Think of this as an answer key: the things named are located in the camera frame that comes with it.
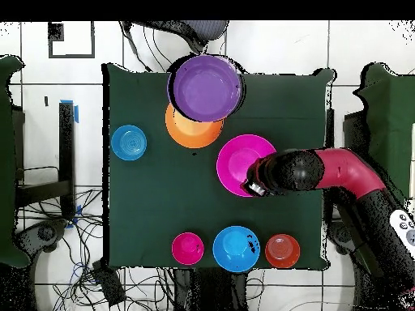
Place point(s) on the large orange bowl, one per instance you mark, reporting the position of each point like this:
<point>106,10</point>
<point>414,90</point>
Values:
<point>191,134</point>

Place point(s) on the blue bowl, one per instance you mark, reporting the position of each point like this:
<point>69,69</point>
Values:
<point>235,247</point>

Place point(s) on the purple bowl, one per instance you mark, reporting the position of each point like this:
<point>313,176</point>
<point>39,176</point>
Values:
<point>207,87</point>

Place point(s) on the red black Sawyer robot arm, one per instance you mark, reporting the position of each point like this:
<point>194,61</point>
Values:
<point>343,168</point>

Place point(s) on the large pink bowl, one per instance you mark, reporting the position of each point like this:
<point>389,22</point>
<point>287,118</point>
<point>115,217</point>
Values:
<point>233,162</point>

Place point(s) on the dark green tablecloth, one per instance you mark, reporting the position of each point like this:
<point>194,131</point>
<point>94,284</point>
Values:
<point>146,194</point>

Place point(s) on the small crimson bowl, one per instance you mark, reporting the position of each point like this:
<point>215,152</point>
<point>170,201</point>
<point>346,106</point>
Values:
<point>188,248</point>

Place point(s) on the blue cup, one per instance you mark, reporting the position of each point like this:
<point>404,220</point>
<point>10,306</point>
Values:
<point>128,142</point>

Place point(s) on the orange cup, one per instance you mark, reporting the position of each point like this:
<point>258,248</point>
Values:
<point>282,251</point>

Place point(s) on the grey office chair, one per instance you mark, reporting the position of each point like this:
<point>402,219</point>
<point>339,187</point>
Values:
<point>204,29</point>

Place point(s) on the black chair base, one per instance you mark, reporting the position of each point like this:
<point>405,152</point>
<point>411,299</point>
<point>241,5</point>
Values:
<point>340,235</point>
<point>45,233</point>

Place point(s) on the black power strip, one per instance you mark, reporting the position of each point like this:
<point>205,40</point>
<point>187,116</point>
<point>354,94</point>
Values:
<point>108,282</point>

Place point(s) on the green cloth on side table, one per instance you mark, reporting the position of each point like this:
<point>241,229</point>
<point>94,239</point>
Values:
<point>6,162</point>
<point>395,113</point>

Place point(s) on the black metal frame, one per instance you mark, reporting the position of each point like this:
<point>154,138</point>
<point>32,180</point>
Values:
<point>353,129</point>
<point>66,145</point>

